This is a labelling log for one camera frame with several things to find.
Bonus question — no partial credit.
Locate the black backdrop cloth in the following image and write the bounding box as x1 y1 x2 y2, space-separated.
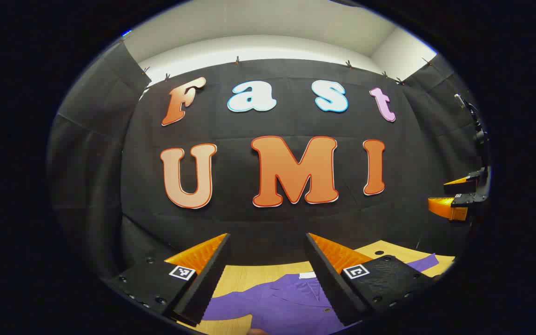
47 41 489 280

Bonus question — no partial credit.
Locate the purple knit cardigan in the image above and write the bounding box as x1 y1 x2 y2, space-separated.
201 254 440 335

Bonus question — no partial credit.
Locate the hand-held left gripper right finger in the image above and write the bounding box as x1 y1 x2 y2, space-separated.
303 232 442 327

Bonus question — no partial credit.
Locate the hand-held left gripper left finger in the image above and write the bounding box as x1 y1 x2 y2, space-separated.
102 233 231 327

